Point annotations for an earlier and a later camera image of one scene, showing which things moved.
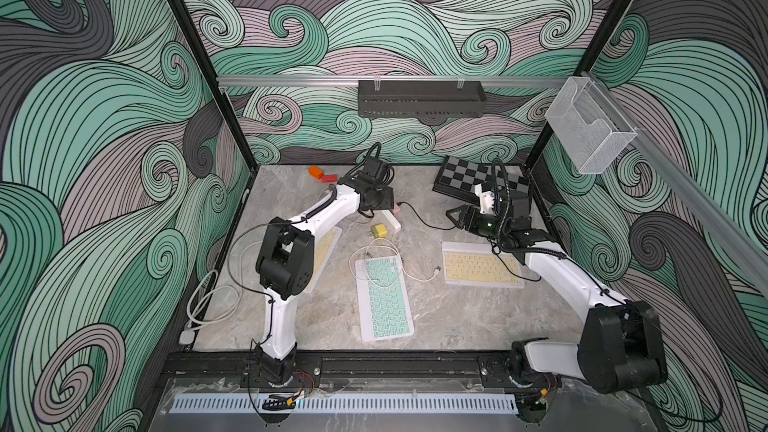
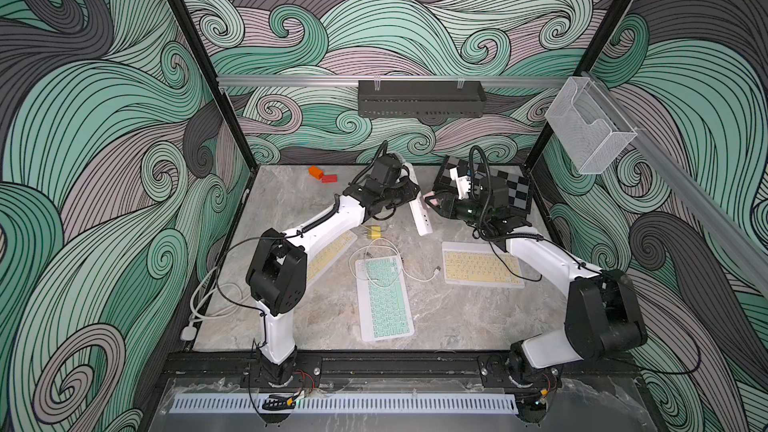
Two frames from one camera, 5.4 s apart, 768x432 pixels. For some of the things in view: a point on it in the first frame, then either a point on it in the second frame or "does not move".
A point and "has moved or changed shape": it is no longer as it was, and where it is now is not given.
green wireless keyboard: x=385 y=309 does not move
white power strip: x=392 y=220 → x=420 y=211
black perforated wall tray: x=421 y=99 does not move
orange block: x=316 y=172 does not move
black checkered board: x=458 y=177 does not move
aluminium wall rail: x=268 y=80 does not move
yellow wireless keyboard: x=476 y=264 does not move
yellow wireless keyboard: x=325 y=245 has moved or changed shape
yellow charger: x=380 y=231 has moved or changed shape
